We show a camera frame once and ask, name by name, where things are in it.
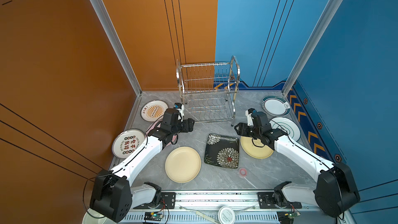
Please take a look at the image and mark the green circuit board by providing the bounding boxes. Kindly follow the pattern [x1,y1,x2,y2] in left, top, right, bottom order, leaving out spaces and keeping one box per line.
[277,211,301,224]
[143,212,165,224]

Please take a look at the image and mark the green circuit board right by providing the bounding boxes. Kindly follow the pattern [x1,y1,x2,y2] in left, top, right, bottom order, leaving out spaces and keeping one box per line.
[277,211,301,224]

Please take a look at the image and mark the green circuit board left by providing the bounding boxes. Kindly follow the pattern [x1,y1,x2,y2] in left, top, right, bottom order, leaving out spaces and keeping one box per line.
[143,212,165,224]

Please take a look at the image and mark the white plate dark green rim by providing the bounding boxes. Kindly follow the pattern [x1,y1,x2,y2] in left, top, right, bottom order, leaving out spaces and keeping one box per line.
[261,95,291,117]

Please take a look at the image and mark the white plate red characters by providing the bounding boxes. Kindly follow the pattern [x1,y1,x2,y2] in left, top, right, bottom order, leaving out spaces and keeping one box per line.
[112,129,147,159]

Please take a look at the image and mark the white plate thin green ring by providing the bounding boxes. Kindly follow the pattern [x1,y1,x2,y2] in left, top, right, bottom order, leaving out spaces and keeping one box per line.
[269,117,302,143]

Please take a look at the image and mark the pink round plate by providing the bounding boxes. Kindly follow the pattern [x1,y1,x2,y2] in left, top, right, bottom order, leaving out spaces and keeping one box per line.
[146,119,178,146]

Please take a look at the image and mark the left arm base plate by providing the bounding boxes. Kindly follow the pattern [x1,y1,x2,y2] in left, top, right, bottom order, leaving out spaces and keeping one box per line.
[134,192,176,209]

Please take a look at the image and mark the yellow round plate with bear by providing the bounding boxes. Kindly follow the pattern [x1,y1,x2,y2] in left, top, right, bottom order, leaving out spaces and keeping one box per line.
[240,136,274,159]

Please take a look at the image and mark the steel two-tier dish rack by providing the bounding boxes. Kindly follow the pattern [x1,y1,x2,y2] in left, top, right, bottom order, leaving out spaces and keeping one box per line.
[176,56,240,124]

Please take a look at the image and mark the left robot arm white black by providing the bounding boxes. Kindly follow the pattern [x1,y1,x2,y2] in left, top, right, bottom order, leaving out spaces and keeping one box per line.
[85,103,195,223]

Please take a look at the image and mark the black floral square plate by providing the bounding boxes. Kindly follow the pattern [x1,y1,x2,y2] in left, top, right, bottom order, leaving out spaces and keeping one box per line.
[204,133,239,169]

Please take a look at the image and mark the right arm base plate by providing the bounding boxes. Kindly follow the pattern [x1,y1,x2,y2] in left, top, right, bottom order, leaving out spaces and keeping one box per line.
[257,191,302,209]

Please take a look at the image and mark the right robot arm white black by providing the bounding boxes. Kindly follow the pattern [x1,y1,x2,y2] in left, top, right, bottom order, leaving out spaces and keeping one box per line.
[234,108,361,218]

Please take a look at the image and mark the clear plastic measuring cup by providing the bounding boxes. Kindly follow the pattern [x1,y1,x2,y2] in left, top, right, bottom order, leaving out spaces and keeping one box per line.
[82,211,107,224]

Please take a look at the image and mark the cream round plate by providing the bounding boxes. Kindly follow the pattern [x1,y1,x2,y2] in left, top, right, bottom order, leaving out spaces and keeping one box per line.
[165,146,201,183]

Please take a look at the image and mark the white plate orange sunburst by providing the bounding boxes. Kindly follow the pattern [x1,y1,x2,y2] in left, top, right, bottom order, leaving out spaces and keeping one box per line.
[140,100,169,122]

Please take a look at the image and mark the aluminium front rail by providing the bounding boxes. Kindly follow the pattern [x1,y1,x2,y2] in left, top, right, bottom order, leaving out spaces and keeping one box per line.
[119,190,354,224]

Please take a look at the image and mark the wooden stick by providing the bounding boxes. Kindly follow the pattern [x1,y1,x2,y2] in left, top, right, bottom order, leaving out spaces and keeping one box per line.
[195,211,220,224]

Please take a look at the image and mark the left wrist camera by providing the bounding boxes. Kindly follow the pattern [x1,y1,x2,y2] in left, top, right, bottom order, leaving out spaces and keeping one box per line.
[174,103,184,118]

